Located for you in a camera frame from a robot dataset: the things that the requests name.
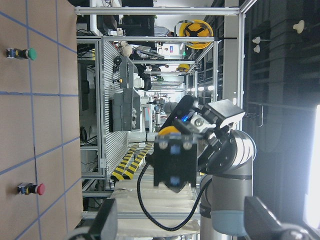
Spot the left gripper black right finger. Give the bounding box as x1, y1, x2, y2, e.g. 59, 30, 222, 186
244, 196, 320, 240

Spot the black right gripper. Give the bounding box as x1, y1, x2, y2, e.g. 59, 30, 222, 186
173, 99, 246, 175

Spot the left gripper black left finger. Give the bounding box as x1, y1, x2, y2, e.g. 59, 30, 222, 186
65, 198, 118, 240

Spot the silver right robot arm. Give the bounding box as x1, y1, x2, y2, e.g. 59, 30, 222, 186
173, 99, 257, 240

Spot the red push button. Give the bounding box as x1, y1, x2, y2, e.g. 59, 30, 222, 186
16, 182, 46, 196

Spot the green push button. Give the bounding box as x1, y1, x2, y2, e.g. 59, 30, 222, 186
5, 48, 38, 61

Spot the yellow hard hat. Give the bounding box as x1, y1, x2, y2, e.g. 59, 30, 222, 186
174, 19, 214, 50

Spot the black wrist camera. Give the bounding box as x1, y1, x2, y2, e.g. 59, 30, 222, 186
160, 95, 199, 130

